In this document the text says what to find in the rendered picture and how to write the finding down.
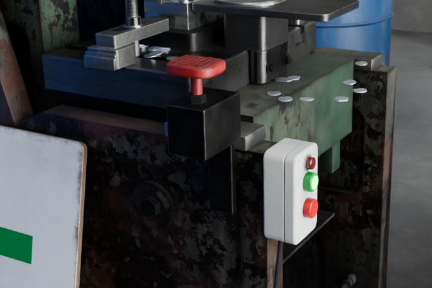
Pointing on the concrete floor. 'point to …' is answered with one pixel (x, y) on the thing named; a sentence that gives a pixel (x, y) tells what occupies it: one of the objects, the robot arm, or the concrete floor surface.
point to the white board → (40, 209)
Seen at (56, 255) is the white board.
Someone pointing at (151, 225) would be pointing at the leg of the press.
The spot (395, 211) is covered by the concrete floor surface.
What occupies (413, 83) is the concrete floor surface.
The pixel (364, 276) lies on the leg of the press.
